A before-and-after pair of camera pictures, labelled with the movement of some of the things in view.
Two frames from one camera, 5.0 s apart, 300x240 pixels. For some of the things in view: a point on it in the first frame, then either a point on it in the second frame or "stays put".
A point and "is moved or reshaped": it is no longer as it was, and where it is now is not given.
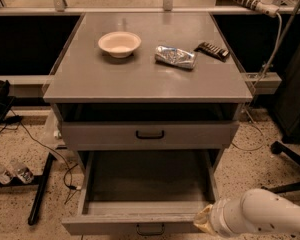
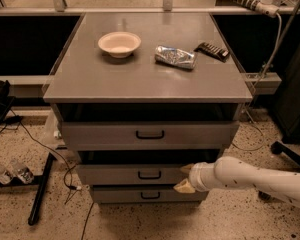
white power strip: [265, 4] stays put
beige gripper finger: [202, 221] -> [184, 186]
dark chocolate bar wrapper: [217, 52] stays put
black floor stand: [39, 181] stays put
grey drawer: [142, 192] is moved or reshaped
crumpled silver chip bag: [175, 56] stays put
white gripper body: [219, 215] -> [198, 176]
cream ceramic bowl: [119, 44] stays put
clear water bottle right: [21, 171] stays put
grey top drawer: [149, 135] stays put
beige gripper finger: [207, 210] -> [187, 168]
